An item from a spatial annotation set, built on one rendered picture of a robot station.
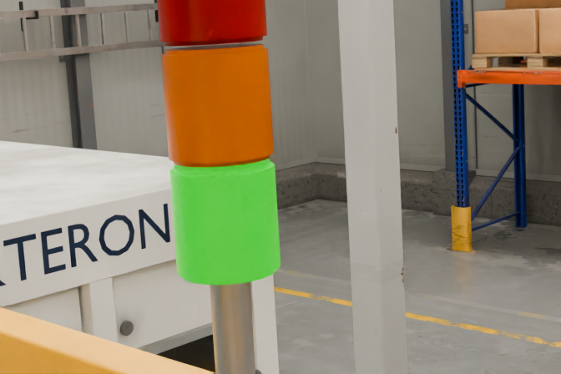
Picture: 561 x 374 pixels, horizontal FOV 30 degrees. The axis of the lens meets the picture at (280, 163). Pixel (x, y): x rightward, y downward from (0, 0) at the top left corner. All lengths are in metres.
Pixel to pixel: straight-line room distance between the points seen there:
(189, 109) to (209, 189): 0.04
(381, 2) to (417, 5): 8.08
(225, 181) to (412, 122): 10.83
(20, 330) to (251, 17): 0.28
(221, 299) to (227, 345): 0.02
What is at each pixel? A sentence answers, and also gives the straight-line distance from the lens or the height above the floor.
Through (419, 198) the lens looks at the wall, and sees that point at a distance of 11.21.
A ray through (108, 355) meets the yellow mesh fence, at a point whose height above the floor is 2.10.
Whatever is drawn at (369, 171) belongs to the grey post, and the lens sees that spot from 3.07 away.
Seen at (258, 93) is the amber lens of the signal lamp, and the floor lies 2.25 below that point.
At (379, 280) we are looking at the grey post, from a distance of 3.13.
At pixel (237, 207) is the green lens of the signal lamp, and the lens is 0.48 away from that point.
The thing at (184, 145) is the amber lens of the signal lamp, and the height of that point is 2.23.
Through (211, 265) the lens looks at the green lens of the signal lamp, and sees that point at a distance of 0.48.
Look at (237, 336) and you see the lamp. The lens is 0.51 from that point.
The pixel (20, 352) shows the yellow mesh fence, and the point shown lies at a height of 2.09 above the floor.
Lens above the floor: 2.29
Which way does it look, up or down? 9 degrees down
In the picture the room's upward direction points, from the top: 3 degrees counter-clockwise
